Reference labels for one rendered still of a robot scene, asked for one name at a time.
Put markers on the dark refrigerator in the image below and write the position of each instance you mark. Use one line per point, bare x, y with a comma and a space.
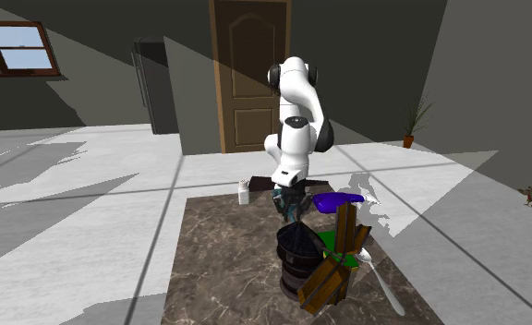
155, 90

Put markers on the white shaker bottle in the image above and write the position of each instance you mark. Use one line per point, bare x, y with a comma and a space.
243, 194

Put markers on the dark robot stand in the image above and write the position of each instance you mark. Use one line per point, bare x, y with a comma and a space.
260, 182

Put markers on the wooden framed window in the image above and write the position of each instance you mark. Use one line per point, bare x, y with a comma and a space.
22, 47

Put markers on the white spoon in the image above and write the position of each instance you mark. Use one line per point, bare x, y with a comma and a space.
385, 288

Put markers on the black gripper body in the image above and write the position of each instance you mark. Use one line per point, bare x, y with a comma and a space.
287, 194

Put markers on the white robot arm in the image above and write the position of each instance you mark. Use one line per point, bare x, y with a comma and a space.
298, 97

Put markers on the dark windmill model wooden blades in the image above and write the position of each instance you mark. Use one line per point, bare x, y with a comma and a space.
299, 252

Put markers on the potted plant orange pot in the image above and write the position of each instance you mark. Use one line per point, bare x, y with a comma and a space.
411, 123

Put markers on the brown wooden door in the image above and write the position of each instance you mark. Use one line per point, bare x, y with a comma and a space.
250, 67

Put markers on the green flat block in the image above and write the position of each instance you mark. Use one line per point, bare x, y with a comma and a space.
327, 239

